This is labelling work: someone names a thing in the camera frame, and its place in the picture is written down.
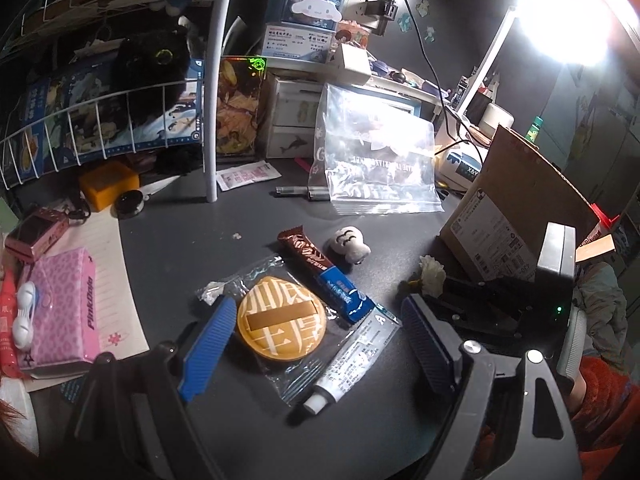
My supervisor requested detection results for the orange round cookie packet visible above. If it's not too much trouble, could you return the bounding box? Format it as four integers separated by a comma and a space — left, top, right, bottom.
196, 256, 352, 406

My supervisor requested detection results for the white ointment tube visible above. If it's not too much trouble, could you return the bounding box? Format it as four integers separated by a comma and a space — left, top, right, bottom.
303, 307, 401, 415

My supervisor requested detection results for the brown cardboard box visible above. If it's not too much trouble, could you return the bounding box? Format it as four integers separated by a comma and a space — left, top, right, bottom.
439, 127, 599, 282

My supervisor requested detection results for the brown blue snack bar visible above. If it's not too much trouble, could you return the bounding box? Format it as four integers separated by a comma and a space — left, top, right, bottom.
278, 226, 375, 324

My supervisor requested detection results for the pink white paper sachet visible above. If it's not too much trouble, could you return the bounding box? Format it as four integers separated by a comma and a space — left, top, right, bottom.
216, 160, 282, 192

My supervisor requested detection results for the pink tissue pack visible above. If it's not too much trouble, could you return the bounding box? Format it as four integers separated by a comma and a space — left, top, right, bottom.
17, 247, 101, 379

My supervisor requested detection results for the small white ghost figure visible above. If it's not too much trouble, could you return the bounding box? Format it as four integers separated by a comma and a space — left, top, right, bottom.
329, 226, 371, 266

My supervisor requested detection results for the silver pen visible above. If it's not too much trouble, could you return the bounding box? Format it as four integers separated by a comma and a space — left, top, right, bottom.
274, 186, 330, 202

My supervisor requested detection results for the green glass bottle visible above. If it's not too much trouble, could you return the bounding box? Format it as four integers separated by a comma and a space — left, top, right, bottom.
525, 116, 544, 144

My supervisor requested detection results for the yellow block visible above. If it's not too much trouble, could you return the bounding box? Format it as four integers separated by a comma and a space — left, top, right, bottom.
79, 160, 140, 211

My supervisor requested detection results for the clear zip plastic bag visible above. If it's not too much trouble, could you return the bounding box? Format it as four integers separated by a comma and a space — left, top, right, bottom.
308, 84, 442, 216

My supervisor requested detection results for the white drawer organizer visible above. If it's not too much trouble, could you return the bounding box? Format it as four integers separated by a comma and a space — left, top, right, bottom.
257, 74, 322, 159

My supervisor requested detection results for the anime picture card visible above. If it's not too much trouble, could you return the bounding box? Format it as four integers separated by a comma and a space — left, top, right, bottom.
216, 56, 267, 157

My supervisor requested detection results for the white desk lamp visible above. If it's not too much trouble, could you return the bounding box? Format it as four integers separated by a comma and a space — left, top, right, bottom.
439, 0, 616, 126

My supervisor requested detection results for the blue character blind box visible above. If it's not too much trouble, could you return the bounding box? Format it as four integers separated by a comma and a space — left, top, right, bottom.
265, 0, 345, 32

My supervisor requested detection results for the black charger cable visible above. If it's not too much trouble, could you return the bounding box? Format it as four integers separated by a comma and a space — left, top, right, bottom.
387, 0, 490, 172

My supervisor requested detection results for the pink compact camera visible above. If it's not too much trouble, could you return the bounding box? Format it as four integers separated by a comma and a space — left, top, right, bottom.
4, 208, 70, 263

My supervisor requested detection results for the white wire rack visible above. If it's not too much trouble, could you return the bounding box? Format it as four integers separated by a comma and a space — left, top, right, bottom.
1, 0, 231, 200

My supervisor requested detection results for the white wall socket strip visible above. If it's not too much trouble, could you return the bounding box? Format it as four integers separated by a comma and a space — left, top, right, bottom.
342, 0, 398, 37

